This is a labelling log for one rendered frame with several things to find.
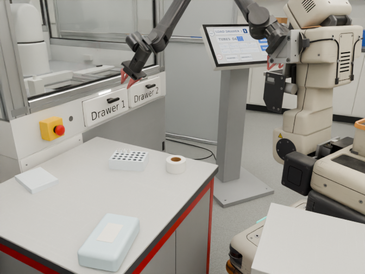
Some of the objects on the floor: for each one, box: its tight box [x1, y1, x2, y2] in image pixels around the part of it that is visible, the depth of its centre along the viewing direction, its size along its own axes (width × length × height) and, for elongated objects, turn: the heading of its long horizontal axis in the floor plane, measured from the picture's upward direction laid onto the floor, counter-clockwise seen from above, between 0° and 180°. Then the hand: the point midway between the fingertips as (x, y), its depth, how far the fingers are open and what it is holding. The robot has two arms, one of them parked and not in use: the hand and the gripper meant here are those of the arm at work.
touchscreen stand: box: [213, 68, 274, 208], centre depth 229 cm, size 50×45×102 cm
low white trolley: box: [0, 136, 219, 274], centre depth 116 cm, size 58×62×76 cm
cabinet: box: [0, 95, 166, 184], centre depth 186 cm, size 95×103×80 cm
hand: (125, 84), depth 138 cm, fingers open, 3 cm apart
